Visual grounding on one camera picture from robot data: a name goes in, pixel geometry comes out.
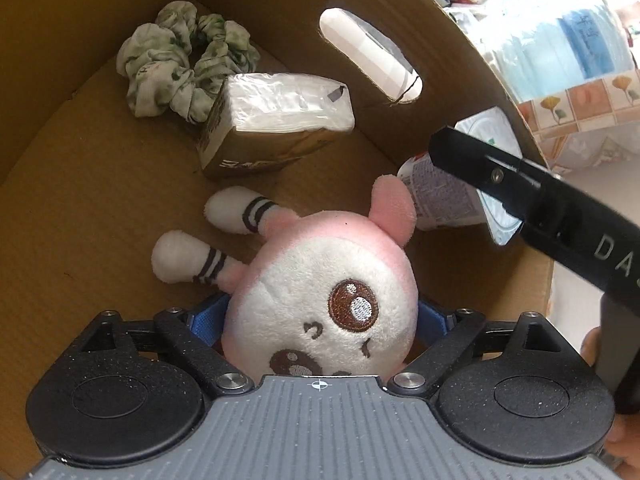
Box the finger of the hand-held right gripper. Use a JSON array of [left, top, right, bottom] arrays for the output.
[[428, 126, 551, 211]]

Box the rolled flower-patterned floor mat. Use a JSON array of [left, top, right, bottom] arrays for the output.
[[517, 72, 640, 176]]

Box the green floral scrunchie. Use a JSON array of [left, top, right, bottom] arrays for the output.
[[116, 1, 260, 123]]

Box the brown cardboard box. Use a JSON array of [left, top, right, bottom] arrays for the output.
[[0, 0, 557, 376]]

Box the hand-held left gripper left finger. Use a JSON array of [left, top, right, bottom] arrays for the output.
[[56, 294, 253, 397]]

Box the brown tissue packet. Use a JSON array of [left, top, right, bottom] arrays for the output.
[[196, 73, 356, 181]]

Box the round pink plush toy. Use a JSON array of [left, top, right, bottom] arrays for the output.
[[151, 175, 420, 378]]

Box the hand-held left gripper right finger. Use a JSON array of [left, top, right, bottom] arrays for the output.
[[387, 300, 577, 399]]

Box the person's right hand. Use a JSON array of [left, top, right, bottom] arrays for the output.
[[581, 329, 640, 461]]

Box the large water bottle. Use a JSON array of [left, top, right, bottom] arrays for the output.
[[492, 0, 640, 103]]

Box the white printed cup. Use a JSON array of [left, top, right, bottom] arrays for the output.
[[397, 106, 525, 246]]

